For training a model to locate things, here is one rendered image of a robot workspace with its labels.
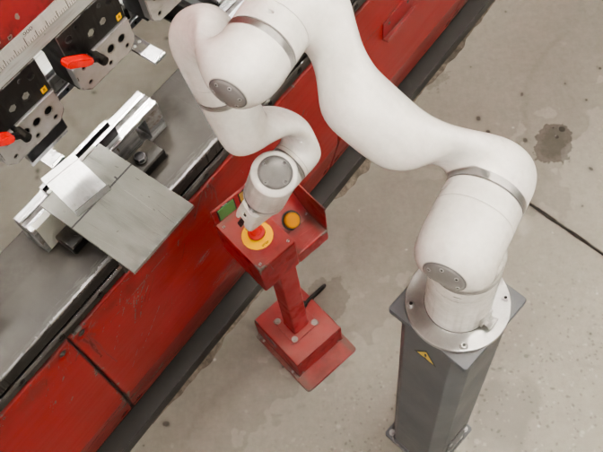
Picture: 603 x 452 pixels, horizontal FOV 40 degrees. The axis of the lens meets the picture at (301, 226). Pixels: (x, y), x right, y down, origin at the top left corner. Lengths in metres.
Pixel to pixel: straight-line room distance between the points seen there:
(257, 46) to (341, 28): 0.13
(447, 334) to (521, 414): 1.06
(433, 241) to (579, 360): 1.53
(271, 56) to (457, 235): 0.34
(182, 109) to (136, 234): 0.41
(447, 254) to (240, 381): 1.52
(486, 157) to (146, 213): 0.76
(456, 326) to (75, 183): 0.82
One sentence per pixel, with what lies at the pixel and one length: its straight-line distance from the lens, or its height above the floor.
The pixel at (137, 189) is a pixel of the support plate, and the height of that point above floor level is 1.00.
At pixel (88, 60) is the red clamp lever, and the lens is 1.54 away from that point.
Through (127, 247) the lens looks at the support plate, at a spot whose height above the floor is 1.00.
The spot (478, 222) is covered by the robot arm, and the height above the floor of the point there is 1.42.
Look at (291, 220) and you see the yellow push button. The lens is 1.92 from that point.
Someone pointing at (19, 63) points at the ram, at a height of 1.35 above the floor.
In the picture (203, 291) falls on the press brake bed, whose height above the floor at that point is 0.37.
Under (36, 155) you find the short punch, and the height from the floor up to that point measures 1.11.
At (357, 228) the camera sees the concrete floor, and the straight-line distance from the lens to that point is 2.72.
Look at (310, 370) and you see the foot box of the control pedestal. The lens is 2.53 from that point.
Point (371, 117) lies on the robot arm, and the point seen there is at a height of 1.53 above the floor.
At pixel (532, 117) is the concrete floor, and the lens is 2.98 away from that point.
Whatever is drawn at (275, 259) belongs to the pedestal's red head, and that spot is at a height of 0.77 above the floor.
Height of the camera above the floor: 2.42
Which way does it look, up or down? 62 degrees down
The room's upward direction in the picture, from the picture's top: 10 degrees counter-clockwise
